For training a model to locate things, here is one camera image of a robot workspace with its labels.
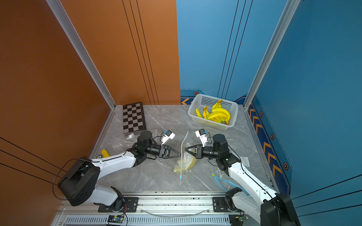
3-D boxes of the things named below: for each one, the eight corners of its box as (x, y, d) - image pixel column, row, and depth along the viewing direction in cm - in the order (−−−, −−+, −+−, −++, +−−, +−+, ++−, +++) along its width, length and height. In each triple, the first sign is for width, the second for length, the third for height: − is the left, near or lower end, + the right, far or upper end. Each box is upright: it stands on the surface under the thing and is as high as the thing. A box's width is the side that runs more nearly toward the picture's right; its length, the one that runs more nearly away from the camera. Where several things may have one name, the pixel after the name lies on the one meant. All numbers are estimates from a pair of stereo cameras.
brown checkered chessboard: (125, 136, 104) (123, 133, 100) (124, 108, 121) (122, 105, 118) (146, 131, 106) (145, 127, 103) (142, 104, 124) (141, 101, 121)
